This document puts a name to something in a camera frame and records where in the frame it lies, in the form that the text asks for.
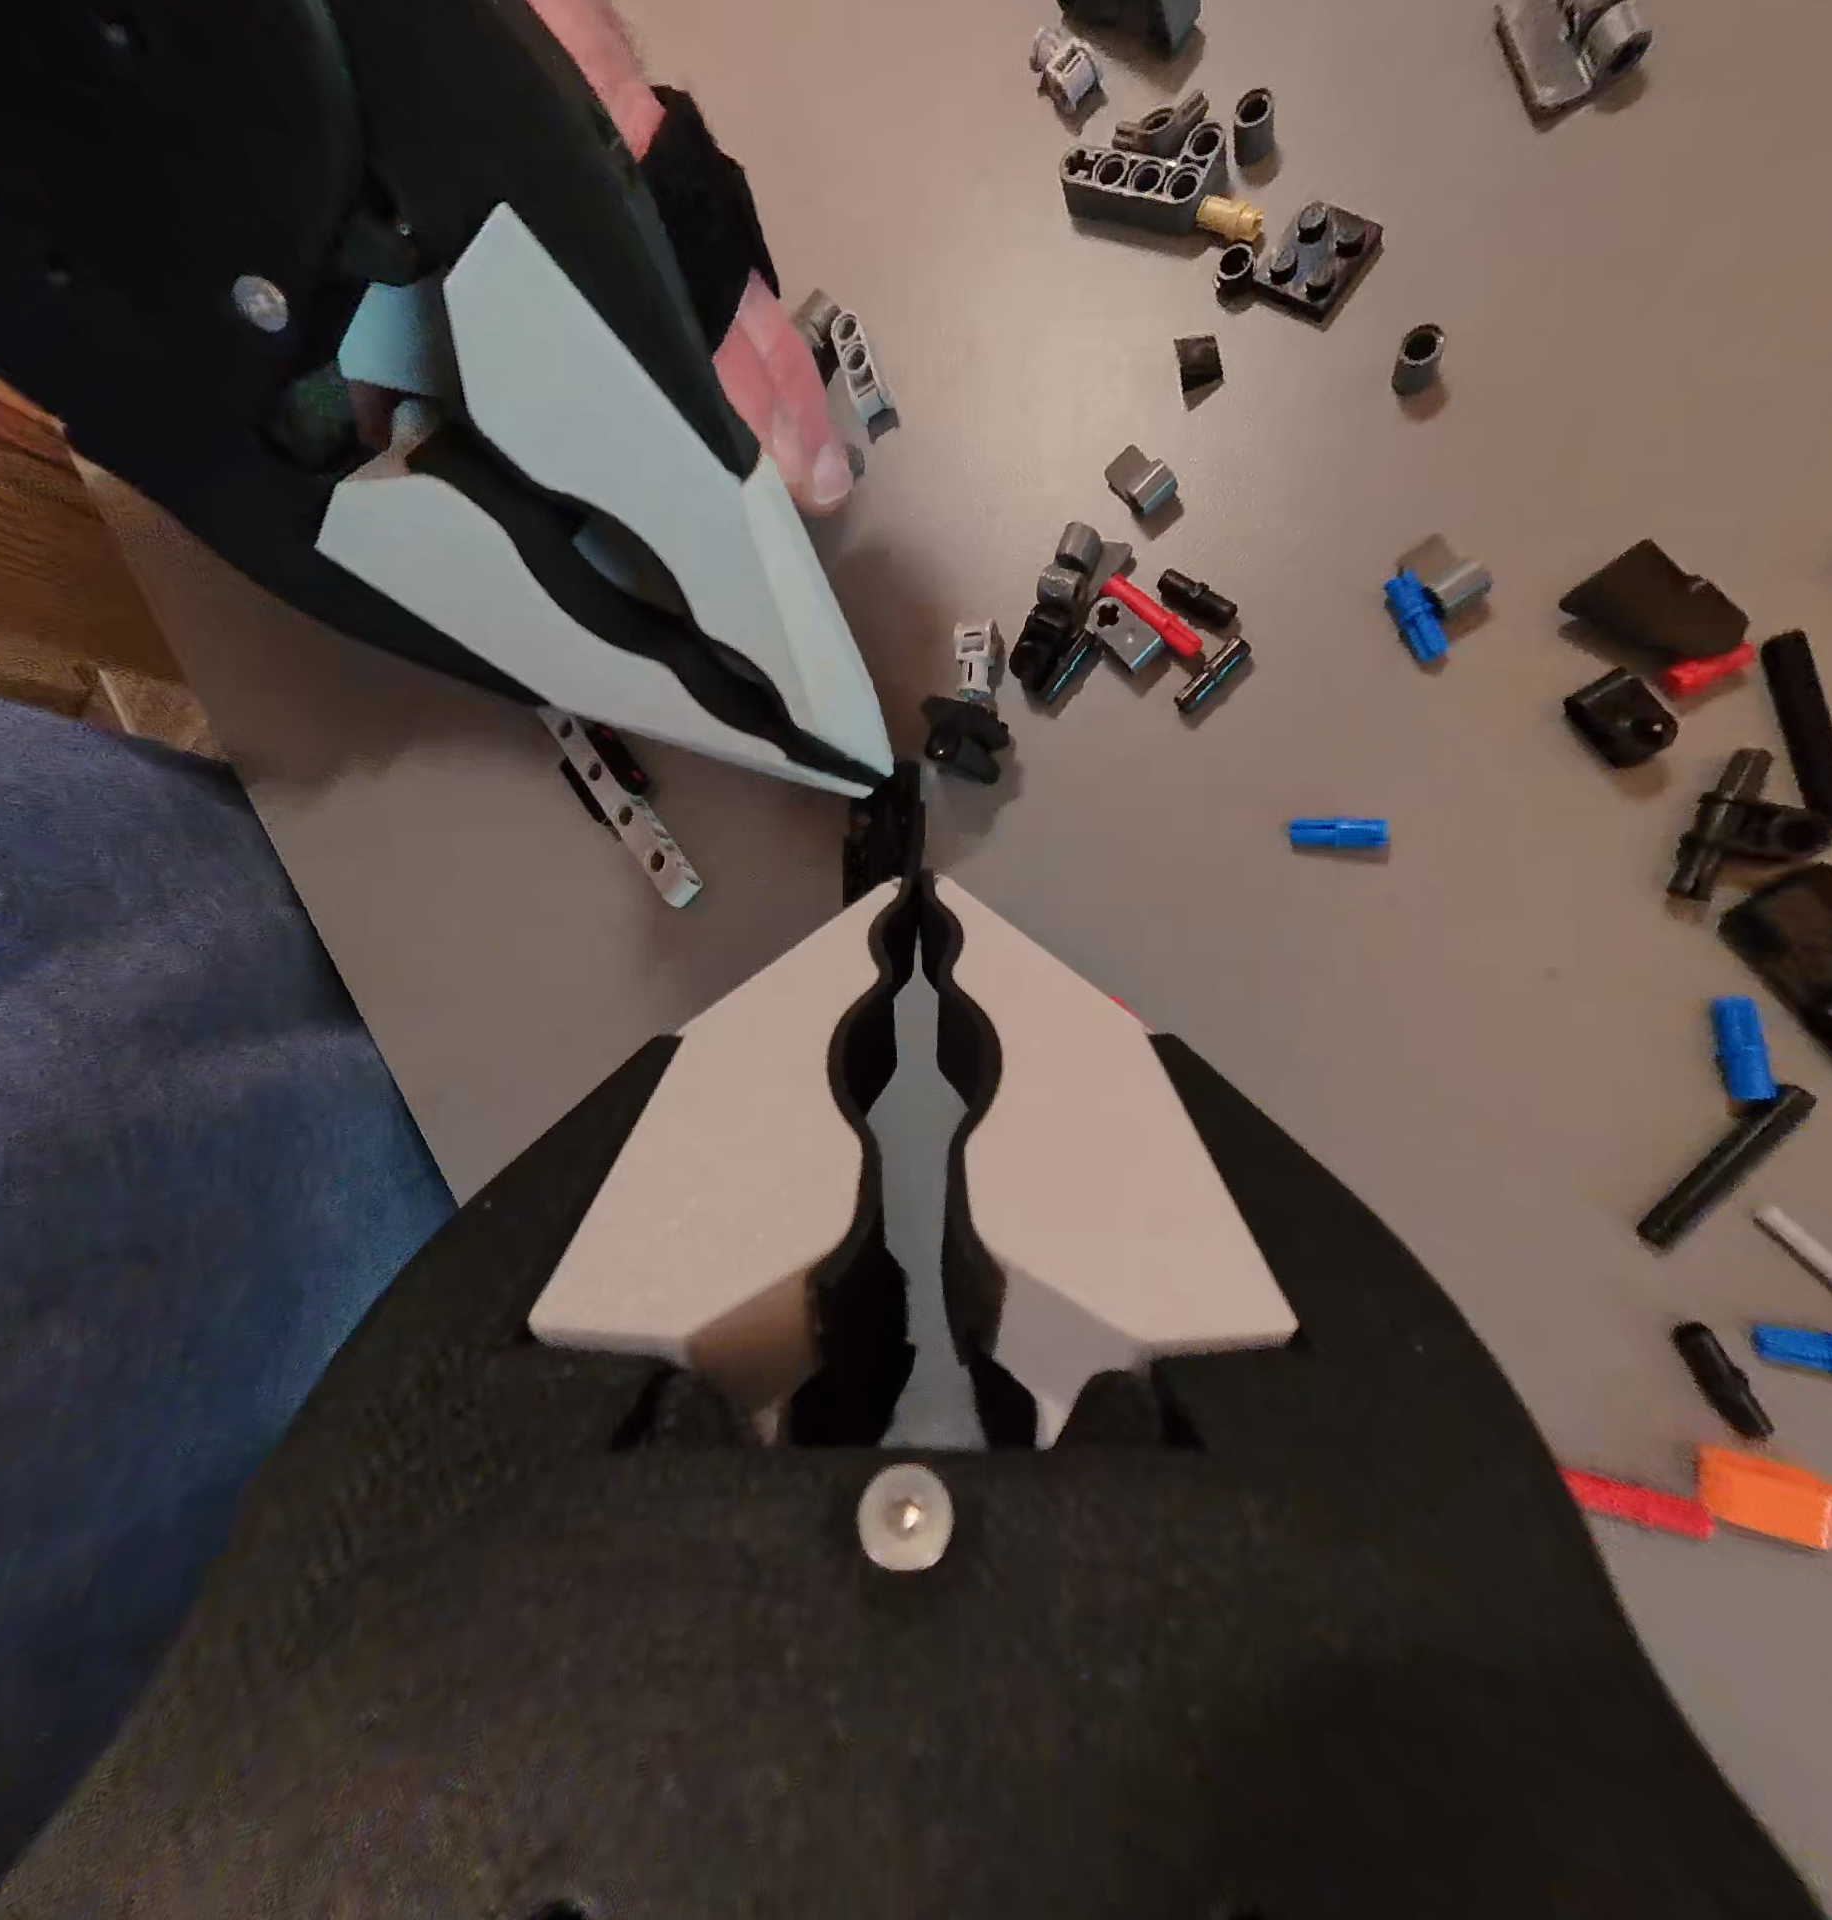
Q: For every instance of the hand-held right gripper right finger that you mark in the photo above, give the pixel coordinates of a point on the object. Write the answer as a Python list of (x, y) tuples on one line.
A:
[(1126, 1185)]

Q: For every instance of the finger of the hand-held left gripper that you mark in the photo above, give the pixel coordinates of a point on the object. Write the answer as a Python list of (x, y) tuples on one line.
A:
[(436, 570), (586, 389)]

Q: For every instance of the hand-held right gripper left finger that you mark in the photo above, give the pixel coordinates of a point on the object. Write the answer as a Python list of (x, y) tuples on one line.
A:
[(707, 1185)]

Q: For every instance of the long light grey lego beam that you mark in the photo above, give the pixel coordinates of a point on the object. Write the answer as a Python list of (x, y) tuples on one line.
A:
[(640, 835)]

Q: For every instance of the cluster of grey lego connectors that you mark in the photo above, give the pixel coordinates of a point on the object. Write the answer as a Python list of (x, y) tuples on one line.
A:
[(851, 361)]

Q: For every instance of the blue lego pin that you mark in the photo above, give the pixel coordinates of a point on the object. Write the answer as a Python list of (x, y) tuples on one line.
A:
[(1338, 835)]

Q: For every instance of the black and grey lego joint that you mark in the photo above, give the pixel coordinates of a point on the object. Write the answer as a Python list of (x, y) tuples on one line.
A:
[(971, 730)]

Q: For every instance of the cluster of dark lego connectors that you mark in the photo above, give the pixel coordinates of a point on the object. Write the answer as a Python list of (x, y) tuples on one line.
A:
[(1052, 637)]

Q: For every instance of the small grey lego brick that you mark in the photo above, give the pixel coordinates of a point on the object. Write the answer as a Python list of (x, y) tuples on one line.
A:
[(1143, 480)]

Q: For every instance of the small light grey lego connector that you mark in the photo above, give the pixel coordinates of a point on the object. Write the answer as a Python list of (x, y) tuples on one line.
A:
[(1067, 67)]

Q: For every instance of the dark grey angled lego beam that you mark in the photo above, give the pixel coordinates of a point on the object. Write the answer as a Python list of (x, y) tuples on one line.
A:
[(1136, 175)]

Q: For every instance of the long red lego axle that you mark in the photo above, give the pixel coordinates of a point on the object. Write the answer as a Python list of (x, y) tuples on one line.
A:
[(1637, 1500)]

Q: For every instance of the small black lego slope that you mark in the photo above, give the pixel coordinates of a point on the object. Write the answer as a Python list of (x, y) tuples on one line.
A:
[(1195, 364)]

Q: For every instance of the dark grey curved lego brick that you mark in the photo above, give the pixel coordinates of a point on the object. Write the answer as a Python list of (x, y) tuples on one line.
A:
[(1134, 19)]

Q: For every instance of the pile of black lego pieces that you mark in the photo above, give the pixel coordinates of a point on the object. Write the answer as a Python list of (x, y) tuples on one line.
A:
[(1786, 931)]

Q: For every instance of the orange lego piece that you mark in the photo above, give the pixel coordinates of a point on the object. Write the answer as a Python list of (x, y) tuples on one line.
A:
[(1768, 1495)]

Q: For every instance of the dark grey lego bushing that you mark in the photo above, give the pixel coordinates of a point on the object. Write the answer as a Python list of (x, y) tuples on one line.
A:
[(1256, 127)]

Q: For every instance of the dark round lego bushing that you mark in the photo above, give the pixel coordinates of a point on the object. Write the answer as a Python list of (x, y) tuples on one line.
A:
[(1419, 358)]

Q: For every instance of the grey double lego connector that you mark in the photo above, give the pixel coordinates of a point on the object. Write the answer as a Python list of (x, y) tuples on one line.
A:
[(1575, 46)]

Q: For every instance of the person's left hand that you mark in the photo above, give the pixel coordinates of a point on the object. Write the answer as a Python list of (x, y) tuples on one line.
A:
[(782, 389)]

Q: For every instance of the person's blue clothing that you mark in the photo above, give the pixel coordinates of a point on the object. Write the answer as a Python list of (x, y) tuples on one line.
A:
[(137, 1289)]

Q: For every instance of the blue pin with grey connector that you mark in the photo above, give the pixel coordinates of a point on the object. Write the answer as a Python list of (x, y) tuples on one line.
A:
[(1421, 615)]

